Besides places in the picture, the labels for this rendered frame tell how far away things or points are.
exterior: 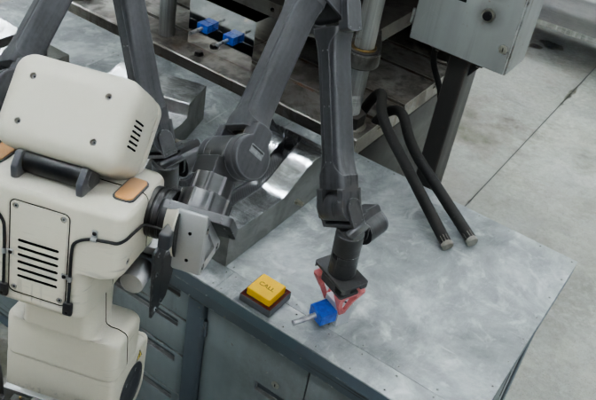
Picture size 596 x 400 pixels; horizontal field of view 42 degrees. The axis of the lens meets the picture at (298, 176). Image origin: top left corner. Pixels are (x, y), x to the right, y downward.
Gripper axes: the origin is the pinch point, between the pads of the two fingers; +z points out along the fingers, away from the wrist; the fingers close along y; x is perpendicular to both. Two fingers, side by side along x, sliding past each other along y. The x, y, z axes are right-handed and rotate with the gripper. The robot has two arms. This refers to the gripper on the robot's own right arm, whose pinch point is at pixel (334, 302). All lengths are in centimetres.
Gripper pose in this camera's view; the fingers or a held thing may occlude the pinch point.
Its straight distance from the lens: 166.4
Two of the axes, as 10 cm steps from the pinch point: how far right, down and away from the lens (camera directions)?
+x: -8.3, 2.3, -5.0
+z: -1.3, 8.0, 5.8
